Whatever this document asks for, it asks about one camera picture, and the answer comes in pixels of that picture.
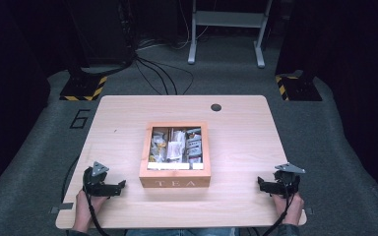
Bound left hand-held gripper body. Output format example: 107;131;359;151
82;160;119;198

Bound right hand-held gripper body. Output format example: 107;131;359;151
269;162;307;200

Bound person's right hand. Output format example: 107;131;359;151
271;192;305;227

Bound grey tape strip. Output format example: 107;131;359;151
49;202;75;215

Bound pile of clear tea packets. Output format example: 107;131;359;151
149;128;169;163

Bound wooden tea box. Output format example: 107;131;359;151
139;121;212;189

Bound pile of white tea packets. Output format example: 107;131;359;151
166;128;188;164

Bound stack of grey tea packets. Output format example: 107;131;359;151
185;127;204;164

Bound black striped-edge stand base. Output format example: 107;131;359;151
59;75;108;102
274;69;324;102

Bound dark cabinet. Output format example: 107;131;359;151
63;0;137;68

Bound black cable beside table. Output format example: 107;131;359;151
60;155;81;205

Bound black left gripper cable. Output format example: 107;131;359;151
83;186;111;236

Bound bundle of black floor cables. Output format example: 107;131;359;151
133;54;195;96

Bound white floor cables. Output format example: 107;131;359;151
137;0;218;52

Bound white metal stand frame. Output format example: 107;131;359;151
187;0;274;69

